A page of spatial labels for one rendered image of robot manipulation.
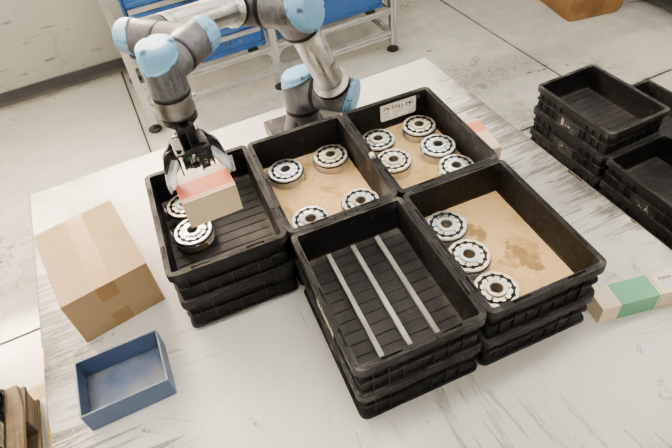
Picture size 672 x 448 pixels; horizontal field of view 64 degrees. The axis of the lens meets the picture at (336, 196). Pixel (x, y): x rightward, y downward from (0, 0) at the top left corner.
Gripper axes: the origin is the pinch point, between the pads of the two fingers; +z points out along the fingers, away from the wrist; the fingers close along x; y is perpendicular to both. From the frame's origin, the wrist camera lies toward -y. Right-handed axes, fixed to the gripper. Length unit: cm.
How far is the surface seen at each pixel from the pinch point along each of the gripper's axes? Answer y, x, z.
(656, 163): 1, 167, 72
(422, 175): 0, 59, 27
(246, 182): -24.8, 13.2, 27.2
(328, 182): -11.7, 34.2, 26.9
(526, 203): 28, 72, 21
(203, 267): 9.2, -7.0, 17.2
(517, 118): -89, 178, 111
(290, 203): -9.4, 21.2, 26.9
